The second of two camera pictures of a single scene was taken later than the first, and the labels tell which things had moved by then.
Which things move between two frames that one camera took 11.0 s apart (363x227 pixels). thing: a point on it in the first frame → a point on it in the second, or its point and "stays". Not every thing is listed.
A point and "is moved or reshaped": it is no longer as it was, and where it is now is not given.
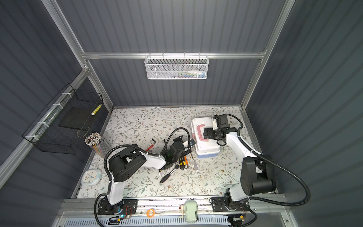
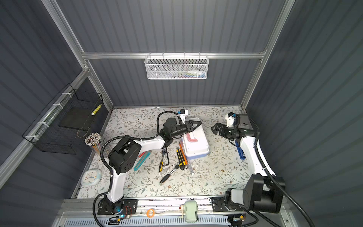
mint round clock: [91, 177] stays
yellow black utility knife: [182, 161] stays
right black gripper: [210, 136] → [218, 126]
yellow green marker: [96, 109] stays
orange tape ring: [147, 213] stays
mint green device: [191, 211] stays
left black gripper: [177, 140] → [197, 122]
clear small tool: [195, 164] → [191, 167]
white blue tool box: [205, 148] is moved or reshaped
